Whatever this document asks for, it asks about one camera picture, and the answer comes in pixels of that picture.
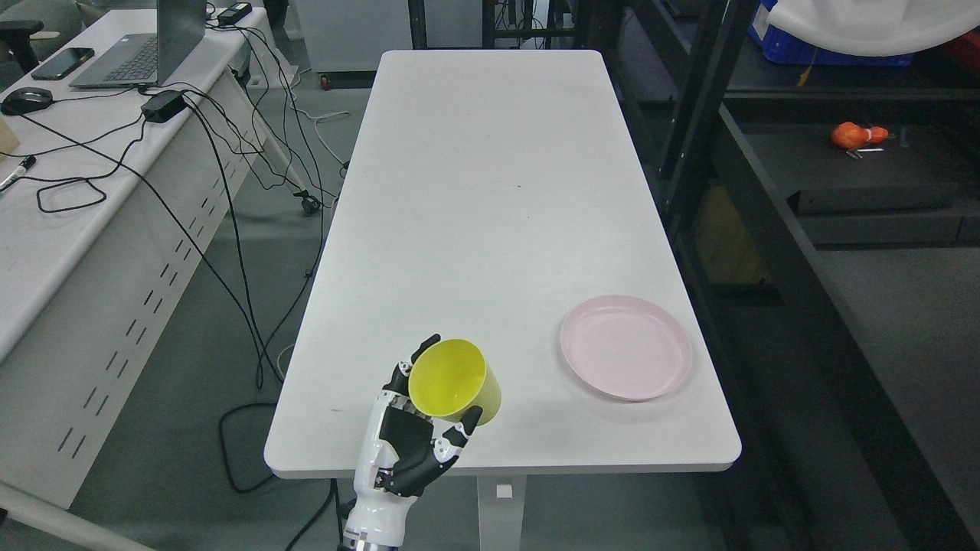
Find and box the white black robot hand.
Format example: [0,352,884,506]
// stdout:
[338,334,484,550]

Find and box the yellow plastic cup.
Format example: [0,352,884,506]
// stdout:
[409,339,501,425]

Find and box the black metal shelf rack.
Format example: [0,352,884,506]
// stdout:
[584,1,978,550]

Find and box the pink plastic plate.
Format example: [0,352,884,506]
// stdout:
[559,295,694,402]

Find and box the white table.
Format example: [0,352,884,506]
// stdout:
[265,50,742,550]

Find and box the white side desk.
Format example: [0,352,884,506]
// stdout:
[1,31,266,509]

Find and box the black power adapter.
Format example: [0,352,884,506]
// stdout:
[141,90,187,123]
[216,2,253,28]

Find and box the grey laptop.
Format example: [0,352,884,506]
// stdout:
[70,1,207,90]

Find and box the black marker pen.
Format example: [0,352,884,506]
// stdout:
[0,155,38,193]

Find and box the black smartphone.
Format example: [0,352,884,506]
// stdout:
[31,47,95,81]

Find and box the black computer mouse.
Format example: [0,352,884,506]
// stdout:
[1,86,56,116]

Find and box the blue plastic bin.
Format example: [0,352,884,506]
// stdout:
[748,1,914,67]

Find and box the orange toy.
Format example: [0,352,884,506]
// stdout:
[830,122,891,160]

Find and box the black office chair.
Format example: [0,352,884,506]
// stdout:
[1,1,84,73]

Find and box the white cloth cover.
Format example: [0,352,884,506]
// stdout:
[769,1,979,57]

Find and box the black cable loop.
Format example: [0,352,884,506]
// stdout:
[0,107,265,387]

